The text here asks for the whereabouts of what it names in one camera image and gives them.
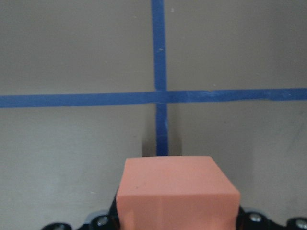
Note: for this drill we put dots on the orange foam cube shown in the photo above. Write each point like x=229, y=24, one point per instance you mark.
x=176, y=193

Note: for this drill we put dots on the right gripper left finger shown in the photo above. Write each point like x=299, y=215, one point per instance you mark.
x=100, y=220

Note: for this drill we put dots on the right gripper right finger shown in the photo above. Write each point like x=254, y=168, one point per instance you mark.
x=249, y=219

